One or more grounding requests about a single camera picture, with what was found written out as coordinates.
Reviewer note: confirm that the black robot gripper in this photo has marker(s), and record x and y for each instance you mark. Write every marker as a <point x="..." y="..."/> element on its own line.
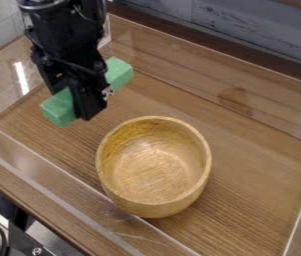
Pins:
<point x="65" y="34"/>

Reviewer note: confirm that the green rectangular block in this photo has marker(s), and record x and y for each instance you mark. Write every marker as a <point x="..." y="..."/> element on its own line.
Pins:
<point x="61" y="109"/>

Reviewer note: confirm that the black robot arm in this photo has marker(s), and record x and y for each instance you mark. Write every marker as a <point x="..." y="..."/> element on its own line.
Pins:
<point x="65" y="32"/>

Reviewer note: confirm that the brown wooden bowl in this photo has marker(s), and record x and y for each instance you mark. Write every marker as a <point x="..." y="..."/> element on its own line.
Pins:
<point x="153" y="164"/>

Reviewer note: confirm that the clear acrylic tray wall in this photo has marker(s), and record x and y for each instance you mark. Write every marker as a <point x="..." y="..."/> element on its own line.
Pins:
<point x="74" y="209"/>

